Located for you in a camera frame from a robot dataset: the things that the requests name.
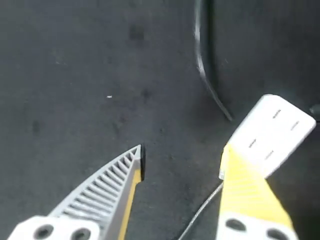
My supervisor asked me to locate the thin grey cable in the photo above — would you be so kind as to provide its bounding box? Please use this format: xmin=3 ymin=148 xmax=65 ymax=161
xmin=177 ymin=181 xmax=225 ymax=240

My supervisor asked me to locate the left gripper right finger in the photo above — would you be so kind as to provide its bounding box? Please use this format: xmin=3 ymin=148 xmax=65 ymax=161
xmin=215 ymin=144 xmax=299 ymax=240

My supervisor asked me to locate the black cable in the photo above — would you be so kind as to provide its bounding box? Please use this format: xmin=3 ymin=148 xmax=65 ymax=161
xmin=193 ymin=0 xmax=234 ymax=122

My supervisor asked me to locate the white power strip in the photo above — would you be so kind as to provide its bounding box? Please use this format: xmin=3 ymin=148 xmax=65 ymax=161
xmin=218 ymin=93 xmax=317 ymax=180

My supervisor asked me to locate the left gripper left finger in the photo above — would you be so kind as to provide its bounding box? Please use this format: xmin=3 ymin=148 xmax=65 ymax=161
xmin=6 ymin=143 xmax=146 ymax=240

